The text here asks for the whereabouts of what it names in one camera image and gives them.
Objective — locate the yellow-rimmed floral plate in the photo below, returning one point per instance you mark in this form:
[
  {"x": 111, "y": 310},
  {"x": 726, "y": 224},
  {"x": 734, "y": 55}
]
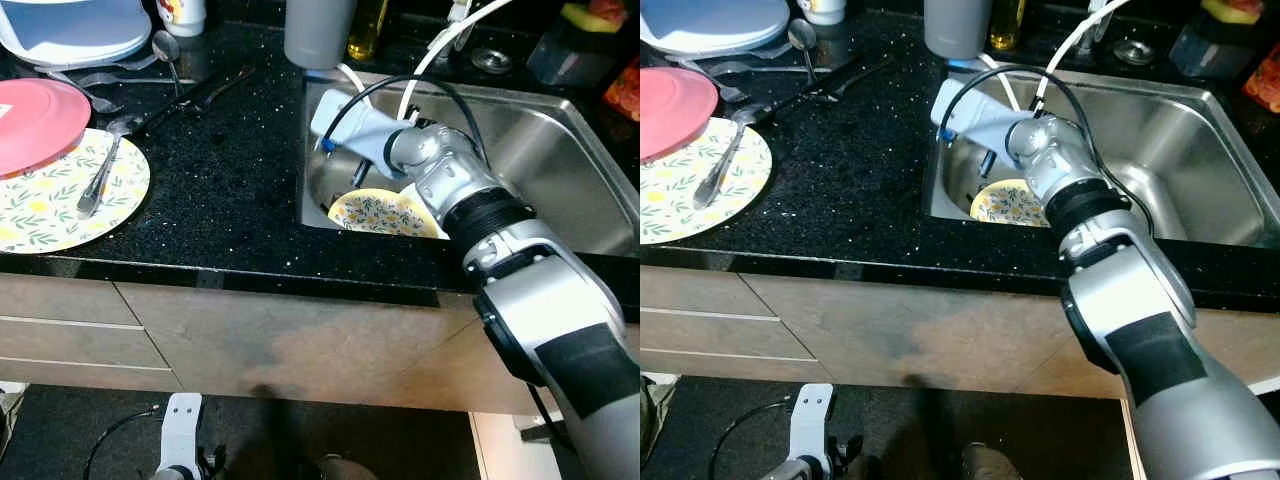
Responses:
[
  {"x": 1005, "y": 203},
  {"x": 375, "y": 213}
]

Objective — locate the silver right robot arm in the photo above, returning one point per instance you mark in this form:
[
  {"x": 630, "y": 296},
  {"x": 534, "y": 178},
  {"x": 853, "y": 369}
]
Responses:
[
  {"x": 1150, "y": 330},
  {"x": 560, "y": 330}
]

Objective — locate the grey robot foot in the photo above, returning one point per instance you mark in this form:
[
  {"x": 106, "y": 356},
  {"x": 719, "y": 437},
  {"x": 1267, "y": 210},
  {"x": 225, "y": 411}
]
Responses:
[
  {"x": 990, "y": 465},
  {"x": 348, "y": 470}
]

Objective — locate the yellow oil bottle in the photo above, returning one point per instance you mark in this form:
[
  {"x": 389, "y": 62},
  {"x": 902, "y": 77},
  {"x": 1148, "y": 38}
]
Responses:
[
  {"x": 1007, "y": 28},
  {"x": 367, "y": 35}
]

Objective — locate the grey cylinder water filter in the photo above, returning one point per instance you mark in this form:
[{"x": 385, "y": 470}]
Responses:
[
  {"x": 320, "y": 35},
  {"x": 955, "y": 30}
]

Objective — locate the grey-brown cabinet door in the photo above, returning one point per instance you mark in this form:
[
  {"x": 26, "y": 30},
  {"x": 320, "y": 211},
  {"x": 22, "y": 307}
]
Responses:
[
  {"x": 300, "y": 340},
  {"x": 930, "y": 335}
]

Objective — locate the grey-brown drawer front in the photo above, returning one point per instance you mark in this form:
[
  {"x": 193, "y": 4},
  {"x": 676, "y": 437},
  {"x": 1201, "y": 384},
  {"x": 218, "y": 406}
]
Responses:
[
  {"x": 720, "y": 367},
  {"x": 710, "y": 333},
  {"x": 80, "y": 375},
  {"x": 700, "y": 292},
  {"x": 70, "y": 340},
  {"x": 60, "y": 300}
]

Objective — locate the round steel drain cap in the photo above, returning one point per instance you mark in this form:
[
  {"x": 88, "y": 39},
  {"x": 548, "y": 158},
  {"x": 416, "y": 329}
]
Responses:
[
  {"x": 492, "y": 62},
  {"x": 1135, "y": 52}
]

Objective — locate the steel faucet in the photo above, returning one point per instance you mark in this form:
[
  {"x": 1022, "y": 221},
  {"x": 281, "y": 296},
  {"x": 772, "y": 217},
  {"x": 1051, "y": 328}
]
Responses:
[
  {"x": 460, "y": 25},
  {"x": 1097, "y": 20}
]

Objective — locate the steel sink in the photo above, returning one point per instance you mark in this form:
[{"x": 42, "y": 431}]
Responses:
[
  {"x": 560, "y": 150},
  {"x": 1190, "y": 150}
]

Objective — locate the small steel spoon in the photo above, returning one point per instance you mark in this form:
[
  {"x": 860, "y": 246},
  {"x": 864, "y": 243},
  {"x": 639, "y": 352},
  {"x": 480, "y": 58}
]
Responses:
[
  {"x": 802, "y": 33},
  {"x": 165, "y": 45}
]

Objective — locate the dark sponge holder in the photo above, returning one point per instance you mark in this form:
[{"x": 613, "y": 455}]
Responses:
[
  {"x": 570, "y": 60},
  {"x": 1210, "y": 55}
]

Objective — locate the steel fork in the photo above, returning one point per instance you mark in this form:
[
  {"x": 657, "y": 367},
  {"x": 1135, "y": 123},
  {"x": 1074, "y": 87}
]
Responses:
[
  {"x": 750, "y": 70},
  {"x": 100, "y": 77}
]

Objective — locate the red orange packet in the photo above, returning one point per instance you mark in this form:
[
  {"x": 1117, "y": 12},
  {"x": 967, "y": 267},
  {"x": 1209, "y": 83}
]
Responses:
[
  {"x": 1265, "y": 90},
  {"x": 625, "y": 95}
]

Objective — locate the yellow pink sponge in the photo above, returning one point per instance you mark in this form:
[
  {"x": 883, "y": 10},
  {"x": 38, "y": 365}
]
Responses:
[
  {"x": 590, "y": 18},
  {"x": 1232, "y": 10}
]

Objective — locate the cream leaf-pattern plate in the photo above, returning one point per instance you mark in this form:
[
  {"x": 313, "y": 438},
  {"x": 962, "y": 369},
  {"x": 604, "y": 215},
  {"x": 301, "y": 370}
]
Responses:
[
  {"x": 50, "y": 215},
  {"x": 680, "y": 205}
]

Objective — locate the white tiered storage container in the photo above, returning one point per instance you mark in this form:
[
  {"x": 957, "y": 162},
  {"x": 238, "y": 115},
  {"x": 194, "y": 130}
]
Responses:
[
  {"x": 710, "y": 25},
  {"x": 70, "y": 35}
]

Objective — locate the pink plate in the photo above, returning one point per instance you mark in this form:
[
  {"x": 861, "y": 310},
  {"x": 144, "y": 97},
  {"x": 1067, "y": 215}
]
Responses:
[
  {"x": 40, "y": 125},
  {"x": 670, "y": 110}
]

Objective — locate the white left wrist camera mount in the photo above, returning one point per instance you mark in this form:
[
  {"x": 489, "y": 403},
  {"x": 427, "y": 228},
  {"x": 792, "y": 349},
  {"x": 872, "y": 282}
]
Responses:
[
  {"x": 812, "y": 420},
  {"x": 182, "y": 425}
]

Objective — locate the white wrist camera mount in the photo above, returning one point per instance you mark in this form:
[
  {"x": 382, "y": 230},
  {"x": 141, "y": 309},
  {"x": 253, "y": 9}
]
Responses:
[
  {"x": 975, "y": 115},
  {"x": 350, "y": 125},
  {"x": 182, "y": 425},
  {"x": 812, "y": 420}
]

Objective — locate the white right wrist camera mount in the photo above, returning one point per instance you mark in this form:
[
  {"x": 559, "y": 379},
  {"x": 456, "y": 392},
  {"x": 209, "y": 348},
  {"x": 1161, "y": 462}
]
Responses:
[
  {"x": 975, "y": 115},
  {"x": 350, "y": 125}
]

